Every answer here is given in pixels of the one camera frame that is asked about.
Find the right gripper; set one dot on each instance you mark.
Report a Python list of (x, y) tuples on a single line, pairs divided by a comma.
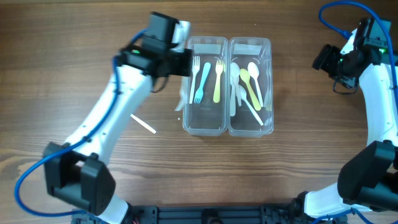
[(324, 60)]

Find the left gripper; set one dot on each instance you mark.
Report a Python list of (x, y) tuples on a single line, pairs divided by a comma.
[(181, 68)]

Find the white fork crossing blue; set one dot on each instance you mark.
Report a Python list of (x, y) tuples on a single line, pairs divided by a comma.
[(195, 70)]

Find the light blue plastic fork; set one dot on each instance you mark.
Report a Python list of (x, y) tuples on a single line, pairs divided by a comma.
[(200, 92)]

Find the yellow plastic fork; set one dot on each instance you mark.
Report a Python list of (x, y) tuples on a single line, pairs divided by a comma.
[(219, 70)]

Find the white fork thin straight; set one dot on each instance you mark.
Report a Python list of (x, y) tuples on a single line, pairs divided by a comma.
[(144, 124)]

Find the yellow plastic spoon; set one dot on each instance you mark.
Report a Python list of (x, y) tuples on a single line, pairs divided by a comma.
[(245, 76)]

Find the white spoon thick handle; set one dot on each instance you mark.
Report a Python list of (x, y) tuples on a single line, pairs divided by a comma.
[(252, 110)]

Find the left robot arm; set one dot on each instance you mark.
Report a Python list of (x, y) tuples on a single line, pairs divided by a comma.
[(76, 171)]

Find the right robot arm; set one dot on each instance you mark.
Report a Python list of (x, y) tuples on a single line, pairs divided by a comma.
[(364, 183)]

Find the left clear plastic container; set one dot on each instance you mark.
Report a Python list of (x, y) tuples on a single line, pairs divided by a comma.
[(207, 118)]

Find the clear plastic container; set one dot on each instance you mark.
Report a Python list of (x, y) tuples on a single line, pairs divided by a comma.
[(207, 118), (258, 50)]

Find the right clear plastic container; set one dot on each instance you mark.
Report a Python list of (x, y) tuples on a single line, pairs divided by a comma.
[(258, 50)]

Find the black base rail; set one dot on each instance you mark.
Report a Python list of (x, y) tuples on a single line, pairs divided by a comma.
[(263, 214)]

